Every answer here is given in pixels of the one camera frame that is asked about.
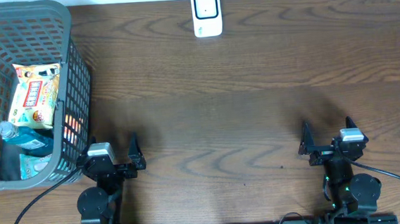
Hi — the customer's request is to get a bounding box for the teal mouthwash bottle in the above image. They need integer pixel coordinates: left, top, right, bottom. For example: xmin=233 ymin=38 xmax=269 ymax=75
xmin=0 ymin=120 xmax=54 ymax=157

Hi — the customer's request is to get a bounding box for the light teal candy packet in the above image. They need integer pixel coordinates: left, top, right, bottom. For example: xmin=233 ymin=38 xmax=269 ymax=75
xmin=19 ymin=154 xmax=52 ymax=180

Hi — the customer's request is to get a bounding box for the yellow snack bag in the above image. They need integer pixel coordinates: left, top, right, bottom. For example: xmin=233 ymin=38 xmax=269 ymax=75
xmin=8 ymin=63 xmax=61 ymax=130

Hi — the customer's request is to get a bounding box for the small orange box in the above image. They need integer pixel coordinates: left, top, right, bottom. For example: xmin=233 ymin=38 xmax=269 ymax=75
xmin=63 ymin=114 xmax=84 ymax=146

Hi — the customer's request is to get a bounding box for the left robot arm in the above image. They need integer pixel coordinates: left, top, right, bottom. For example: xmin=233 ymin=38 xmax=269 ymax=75
xmin=77 ymin=133 xmax=146 ymax=224

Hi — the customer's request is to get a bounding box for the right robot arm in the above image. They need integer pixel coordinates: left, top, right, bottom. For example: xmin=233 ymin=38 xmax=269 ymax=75
xmin=298 ymin=116 xmax=382 ymax=224

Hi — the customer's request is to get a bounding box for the white barcode scanner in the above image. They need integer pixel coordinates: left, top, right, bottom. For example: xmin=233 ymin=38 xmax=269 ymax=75
xmin=190 ymin=0 xmax=223 ymax=38

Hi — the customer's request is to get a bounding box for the grey plastic mesh basket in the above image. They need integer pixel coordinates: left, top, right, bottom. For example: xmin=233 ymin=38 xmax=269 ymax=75
xmin=0 ymin=0 xmax=92 ymax=191

